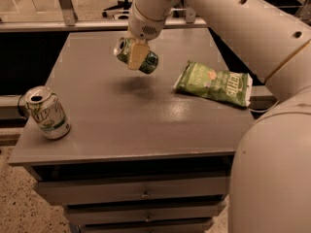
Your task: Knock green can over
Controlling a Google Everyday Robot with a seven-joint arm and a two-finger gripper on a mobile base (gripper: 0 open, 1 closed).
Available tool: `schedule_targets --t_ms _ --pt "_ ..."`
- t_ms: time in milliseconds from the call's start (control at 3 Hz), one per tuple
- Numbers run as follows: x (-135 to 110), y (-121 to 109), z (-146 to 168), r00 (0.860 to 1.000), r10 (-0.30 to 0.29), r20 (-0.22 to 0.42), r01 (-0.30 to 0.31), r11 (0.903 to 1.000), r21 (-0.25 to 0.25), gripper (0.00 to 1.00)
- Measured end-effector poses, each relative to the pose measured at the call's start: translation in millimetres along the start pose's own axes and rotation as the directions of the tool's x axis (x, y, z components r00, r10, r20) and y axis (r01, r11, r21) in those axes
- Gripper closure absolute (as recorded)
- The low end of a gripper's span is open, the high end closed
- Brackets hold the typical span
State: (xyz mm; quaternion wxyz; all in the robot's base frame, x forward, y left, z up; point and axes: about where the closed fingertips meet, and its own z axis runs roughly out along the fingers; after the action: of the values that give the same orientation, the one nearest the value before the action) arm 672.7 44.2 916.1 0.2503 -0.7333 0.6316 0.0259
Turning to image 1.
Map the middle grey drawer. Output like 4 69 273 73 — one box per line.
65 200 225 225

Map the top grey drawer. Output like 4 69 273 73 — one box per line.
35 177 229 205

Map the white 7UP soda can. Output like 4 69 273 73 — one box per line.
25 86 70 140

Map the green chip bag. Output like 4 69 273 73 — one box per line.
173 61 253 108

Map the grey drawer cabinet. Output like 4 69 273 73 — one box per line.
8 27 257 233

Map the metal railing beam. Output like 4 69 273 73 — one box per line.
0 18 208 33

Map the dark green soda can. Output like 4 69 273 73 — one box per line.
114 37 158 75

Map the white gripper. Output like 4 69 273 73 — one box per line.
127 2 166 70

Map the bottom grey drawer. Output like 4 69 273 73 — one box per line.
81 217 214 233

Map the grey drawer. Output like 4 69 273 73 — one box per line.
65 200 225 225
81 217 214 233
35 177 229 205

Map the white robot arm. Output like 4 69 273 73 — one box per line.
129 0 311 233

